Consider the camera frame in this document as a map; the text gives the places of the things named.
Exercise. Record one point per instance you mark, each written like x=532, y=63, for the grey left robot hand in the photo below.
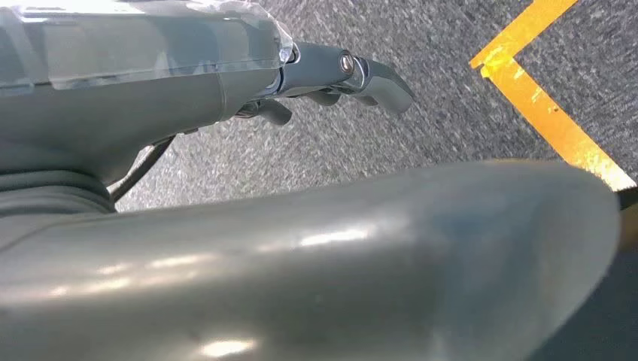
x=149, y=99

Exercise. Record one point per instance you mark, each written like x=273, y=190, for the yellow floor tape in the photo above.
x=543, y=114

